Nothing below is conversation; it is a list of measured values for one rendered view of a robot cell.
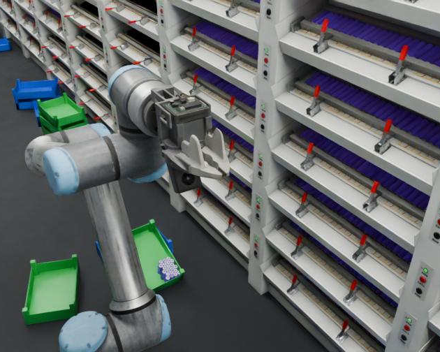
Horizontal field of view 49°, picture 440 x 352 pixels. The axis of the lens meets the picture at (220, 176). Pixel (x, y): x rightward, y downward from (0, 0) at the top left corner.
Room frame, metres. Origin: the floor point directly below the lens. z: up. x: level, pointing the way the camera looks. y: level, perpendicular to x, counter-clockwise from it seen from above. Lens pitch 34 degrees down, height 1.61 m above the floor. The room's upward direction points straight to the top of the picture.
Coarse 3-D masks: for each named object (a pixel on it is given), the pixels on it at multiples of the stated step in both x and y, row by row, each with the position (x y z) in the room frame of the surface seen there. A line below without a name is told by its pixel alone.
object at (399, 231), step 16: (288, 128) 1.51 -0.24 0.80; (304, 128) 1.54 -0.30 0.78; (272, 144) 1.47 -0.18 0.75; (288, 144) 1.48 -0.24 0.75; (288, 160) 1.41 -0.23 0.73; (304, 160) 1.39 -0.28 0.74; (320, 160) 1.37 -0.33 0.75; (304, 176) 1.34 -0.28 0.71; (320, 176) 1.30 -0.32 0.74; (336, 192) 1.22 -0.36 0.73; (352, 192) 1.21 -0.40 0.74; (368, 192) 1.19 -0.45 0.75; (352, 208) 1.16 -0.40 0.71; (384, 208) 1.12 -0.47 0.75; (400, 208) 1.11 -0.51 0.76; (384, 224) 1.07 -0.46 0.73; (400, 224) 1.05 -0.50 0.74; (416, 224) 1.04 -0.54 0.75; (400, 240) 1.02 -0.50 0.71; (416, 240) 0.97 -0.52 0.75
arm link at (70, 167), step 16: (32, 144) 1.17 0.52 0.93; (48, 144) 1.03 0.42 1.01; (64, 144) 0.89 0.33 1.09; (80, 144) 0.79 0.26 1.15; (96, 144) 0.80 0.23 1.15; (112, 144) 0.80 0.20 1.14; (32, 160) 1.13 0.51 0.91; (48, 160) 0.75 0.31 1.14; (64, 160) 0.75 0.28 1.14; (80, 160) 0.76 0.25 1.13; (96, 160) 0.77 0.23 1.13; (112, 160) 0.78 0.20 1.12; (48, 176) 0.77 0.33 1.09; (64, 176) 0.73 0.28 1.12; (80, 176) 0.74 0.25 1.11; (96, 176) 0.76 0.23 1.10; (112, 176) 0.77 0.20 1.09; (64, 192) 0.73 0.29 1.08
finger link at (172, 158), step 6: (168, 150) 0.64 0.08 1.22; (174, 150) 0.64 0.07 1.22; (180, 150) 0.64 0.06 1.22; (162, 156) 0.65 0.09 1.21; (168, 156) 0.63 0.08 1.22; (174, 156) 0.63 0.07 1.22; (180, 156) 0.62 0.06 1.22; (168, 162) 0.63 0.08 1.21; (174, 162) 0.62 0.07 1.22; (180, 162) 0.61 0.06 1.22; (186, 162) 0.61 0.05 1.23; (180, 168) 0.61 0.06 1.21; (186, 168) 0.60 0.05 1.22
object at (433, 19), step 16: (336, 0) 1.32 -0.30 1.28; (352, 0) 1.27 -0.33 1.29; (368, 0) 1.22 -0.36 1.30; (384, 0) 1.17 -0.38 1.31; (400, 0) 1.15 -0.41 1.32; (416, 0) 1.12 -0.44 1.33; (432, 0) 1.11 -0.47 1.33; (400, 16) 1.14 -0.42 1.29; (416, 16) 1.11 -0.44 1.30; (432, 16) 1.07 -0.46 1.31
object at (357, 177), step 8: (296, 136) 1.48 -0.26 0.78; (304, 144) 1.43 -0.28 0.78; (312, 152) 1.40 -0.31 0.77; (320, 152) 1.37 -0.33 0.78; (328, 160) 1.33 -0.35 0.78; (336, 160) 1.32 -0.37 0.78; (328, 168) 1.31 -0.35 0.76; (344, 168) 1.28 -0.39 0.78; (352, 168) 1.27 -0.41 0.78; (344, 176) 1.26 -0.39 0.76; (352, 176) 1.25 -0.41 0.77; (360, 176) 1.23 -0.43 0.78; (360, 184) 1.21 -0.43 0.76; (368, 184) 1.20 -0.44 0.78; (376, 192) 1.17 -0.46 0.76; (384, 192) 1.15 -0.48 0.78; (392, 200) 1.13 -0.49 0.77; (400, 200) 1.11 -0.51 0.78; (408, 208) 1.08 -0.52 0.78; (416, 208) 1.07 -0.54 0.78; (416, 216) 1.06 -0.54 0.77; (424, 216) 1.04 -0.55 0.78
